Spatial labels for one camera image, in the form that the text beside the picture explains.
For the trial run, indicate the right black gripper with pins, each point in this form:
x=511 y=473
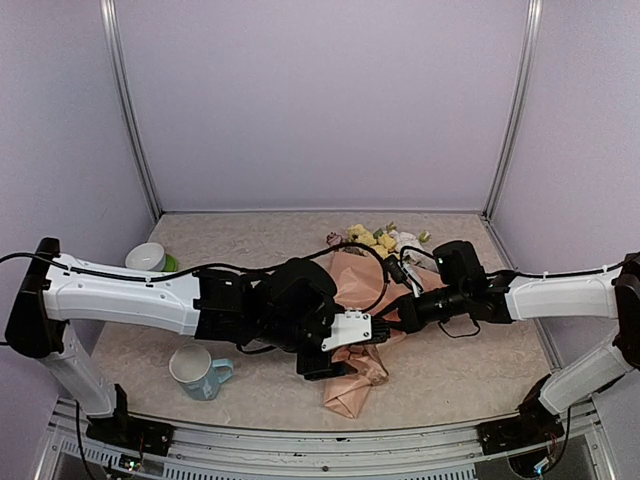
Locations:
x=411 y=317

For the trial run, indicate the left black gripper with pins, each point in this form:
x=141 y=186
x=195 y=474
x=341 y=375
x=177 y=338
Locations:
x=322 y=367

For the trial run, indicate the white fake rose stem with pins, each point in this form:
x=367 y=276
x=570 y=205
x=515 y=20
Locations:
x=407 y=239

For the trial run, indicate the pink beige wrapping paper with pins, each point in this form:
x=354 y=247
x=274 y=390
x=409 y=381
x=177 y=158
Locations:
x=359 y=283

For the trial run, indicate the yellow fake flower stem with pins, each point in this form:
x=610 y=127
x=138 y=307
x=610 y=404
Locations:
x=380 y=241

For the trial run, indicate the pink fake rose stem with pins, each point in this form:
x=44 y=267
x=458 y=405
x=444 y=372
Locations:
x=334 y=239

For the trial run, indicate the beige ribbon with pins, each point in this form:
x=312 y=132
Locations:
x=374 y=369

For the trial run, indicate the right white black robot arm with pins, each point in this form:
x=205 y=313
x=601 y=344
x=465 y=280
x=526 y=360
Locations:
x=507 y=296

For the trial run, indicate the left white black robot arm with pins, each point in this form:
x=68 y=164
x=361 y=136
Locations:
x=290 y=306

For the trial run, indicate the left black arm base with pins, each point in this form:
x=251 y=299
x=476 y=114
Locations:
x=132 y=433

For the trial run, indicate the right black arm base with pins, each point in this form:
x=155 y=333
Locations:
x=533 y=425

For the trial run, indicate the blue white ceramic mug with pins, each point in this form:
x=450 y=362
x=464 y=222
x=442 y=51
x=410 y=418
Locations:
x=198 y=373

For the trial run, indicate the green plate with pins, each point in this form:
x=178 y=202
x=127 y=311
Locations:
x=171 y=264

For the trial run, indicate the white bowl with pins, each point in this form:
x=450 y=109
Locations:
x=148 y=256

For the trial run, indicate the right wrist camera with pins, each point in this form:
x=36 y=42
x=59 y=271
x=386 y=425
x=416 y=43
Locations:
x=402 y=275

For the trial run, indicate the front aluminium rail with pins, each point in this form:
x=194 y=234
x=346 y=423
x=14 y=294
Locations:
x=200 y=451

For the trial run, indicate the right aluminium frame post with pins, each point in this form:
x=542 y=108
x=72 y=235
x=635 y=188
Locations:
x=517 y=107

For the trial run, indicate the aluminium frame post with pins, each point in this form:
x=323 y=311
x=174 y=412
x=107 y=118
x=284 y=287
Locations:
x=517 y=107
x=116 y=52

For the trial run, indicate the left aluminium frame post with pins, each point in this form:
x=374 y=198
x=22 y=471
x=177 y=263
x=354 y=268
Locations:
x=116 y=52

